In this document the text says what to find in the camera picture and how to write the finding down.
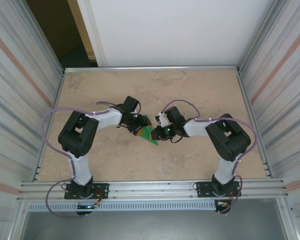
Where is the grey metal sheet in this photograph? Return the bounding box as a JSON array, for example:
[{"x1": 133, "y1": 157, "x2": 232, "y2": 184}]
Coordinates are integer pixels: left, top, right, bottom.
[{"x1": 19, "y1": 198, "x2": 291, "y2": 240}]

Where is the small electronics module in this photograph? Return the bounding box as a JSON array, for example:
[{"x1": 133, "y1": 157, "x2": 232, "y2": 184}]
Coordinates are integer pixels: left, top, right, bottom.
[
  {"x1": 76, "y1": 203, "x2": 101, "y2": 216},
  {"x1": 214, "y1": 199, "x2": 232, "y2": 215}
]

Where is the beige door jamb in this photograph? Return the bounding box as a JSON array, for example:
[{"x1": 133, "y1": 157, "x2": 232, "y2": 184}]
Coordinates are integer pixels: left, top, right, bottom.
[{"x1": 66, "y1": 0, "x2": 100, "y2": 68}]

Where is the translucent ribbed side panel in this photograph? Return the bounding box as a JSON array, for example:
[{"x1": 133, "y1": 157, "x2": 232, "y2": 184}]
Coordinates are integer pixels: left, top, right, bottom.
[
  {"x1": 0, "y1": 0, "x2": 65, "y2": 240},
  {"x1": 239, "y1": 0, "x2": 300, "y2": 240}
]

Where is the aluminium table edge rail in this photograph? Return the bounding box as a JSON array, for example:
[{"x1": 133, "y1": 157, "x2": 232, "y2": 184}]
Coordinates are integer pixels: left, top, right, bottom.
[
  {"x1": 63, "y1": 65, "x2": 241, "y2": 74},
  {"x1": 236, "y1": 71, "x2": 273, "y2": 179},
  {"x1": 34, "y1": 71, "x2": 66, "y2": 182}
]

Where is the wide aluminium mounting rail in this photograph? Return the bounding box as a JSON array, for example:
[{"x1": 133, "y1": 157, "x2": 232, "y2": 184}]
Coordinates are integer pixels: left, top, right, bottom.
[{"x1": 18, "y1": 177, "x2": 290, "y2": 201}]

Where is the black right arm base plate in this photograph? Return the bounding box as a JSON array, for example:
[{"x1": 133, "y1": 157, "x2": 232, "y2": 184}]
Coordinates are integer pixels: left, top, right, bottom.
[{"x1": 196, "y1": 180, "x2": 241, "y2": 198}]

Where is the grey slotted cable duct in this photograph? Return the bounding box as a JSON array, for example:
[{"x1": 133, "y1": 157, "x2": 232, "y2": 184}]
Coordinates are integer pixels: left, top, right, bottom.
[{"x1": 26, "y1": 199, "x2": 217, "y2": 212}]

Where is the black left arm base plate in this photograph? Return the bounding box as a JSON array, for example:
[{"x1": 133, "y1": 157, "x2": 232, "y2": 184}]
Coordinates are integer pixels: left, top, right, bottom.
[{"x1": 64, "y1": 183, "x2": 110, "y2": 200}]

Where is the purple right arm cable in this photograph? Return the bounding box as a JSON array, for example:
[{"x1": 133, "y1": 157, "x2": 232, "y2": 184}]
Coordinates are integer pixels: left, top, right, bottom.
[{"x1": 161, "y1": 99, "x2": 259, "y2": 215}]

